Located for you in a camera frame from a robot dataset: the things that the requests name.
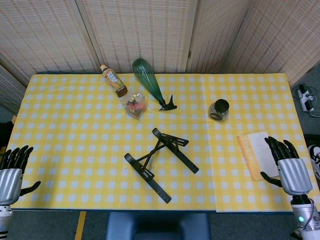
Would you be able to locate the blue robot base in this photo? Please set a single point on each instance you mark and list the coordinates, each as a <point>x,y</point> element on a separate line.
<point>130,225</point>

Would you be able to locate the white power strip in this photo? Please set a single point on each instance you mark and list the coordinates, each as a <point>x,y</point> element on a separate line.
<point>305,98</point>

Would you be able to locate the black white sneaker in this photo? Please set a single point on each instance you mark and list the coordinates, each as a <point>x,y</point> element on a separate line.
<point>315,157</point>

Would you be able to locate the glass jar black lid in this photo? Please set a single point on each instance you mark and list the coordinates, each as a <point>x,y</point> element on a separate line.
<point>220,110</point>

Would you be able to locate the green cone bag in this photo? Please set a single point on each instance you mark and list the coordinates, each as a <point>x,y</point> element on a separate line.
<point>147,77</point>

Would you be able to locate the brass screen hinge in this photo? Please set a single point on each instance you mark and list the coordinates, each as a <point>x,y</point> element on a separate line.
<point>189,54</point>

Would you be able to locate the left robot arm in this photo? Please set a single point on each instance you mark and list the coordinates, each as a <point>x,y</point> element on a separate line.
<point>3,220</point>

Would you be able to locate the woven folding screen panel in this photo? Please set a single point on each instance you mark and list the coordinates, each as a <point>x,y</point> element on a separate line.
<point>282,37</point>
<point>217,32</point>
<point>45,32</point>
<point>140,30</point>
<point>10,92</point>

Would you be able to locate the yellow snack package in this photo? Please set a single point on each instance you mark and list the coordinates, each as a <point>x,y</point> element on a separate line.
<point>113,80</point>

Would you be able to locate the yellow floor tape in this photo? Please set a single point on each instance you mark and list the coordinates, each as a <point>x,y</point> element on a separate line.
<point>80,225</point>

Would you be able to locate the black folding stand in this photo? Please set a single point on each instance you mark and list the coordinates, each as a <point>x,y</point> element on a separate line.
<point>143,171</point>

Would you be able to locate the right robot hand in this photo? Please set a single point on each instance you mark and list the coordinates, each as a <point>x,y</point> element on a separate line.
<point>293,175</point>

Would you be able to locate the yellow checkered tablecloth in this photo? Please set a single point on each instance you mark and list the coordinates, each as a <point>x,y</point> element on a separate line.
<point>75,125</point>

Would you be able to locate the clear plastic toy box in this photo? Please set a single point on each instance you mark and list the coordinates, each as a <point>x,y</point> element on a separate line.
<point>135,106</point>

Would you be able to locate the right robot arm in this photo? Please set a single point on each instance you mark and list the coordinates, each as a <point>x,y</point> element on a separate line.
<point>306,225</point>

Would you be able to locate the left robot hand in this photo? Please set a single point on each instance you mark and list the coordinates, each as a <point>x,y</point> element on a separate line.
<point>10,185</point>

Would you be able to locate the black object beside table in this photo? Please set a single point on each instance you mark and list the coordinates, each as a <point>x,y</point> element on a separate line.
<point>5,135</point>

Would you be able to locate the yellow white book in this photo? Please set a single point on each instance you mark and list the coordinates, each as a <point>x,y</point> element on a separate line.
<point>255,155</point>

